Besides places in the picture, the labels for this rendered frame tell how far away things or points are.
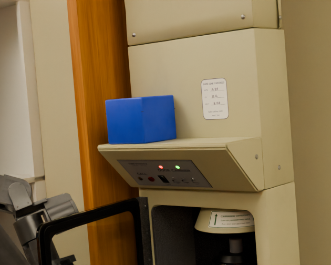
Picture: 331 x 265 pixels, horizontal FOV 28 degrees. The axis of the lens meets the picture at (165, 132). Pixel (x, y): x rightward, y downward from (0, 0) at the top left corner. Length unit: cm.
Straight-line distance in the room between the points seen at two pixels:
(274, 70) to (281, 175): 20
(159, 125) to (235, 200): 21
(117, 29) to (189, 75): 25
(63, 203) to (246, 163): 39
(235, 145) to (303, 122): 54
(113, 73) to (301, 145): 52
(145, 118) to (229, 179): 20
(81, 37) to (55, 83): 87
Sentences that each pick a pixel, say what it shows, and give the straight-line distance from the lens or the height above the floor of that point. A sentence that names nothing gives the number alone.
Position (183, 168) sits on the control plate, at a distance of 125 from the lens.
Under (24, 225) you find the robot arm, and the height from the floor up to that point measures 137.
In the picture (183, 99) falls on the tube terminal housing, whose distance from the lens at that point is 133.
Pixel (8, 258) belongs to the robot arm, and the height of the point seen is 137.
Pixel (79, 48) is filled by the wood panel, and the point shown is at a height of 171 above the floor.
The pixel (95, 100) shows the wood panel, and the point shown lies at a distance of 142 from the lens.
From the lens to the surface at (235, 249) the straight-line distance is 142.
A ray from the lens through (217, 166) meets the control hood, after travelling 120.
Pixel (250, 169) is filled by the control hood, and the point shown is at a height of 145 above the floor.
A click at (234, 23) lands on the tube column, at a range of 126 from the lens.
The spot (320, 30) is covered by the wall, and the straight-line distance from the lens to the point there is 165.
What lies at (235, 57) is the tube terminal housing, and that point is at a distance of 125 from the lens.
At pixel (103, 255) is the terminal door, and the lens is 133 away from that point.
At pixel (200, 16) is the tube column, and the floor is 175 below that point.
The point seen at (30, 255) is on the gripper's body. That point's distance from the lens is 133.
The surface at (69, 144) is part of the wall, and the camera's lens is 223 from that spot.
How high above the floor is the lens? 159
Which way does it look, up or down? 3 degrees down
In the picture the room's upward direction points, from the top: 4 degrees counter-clockwise
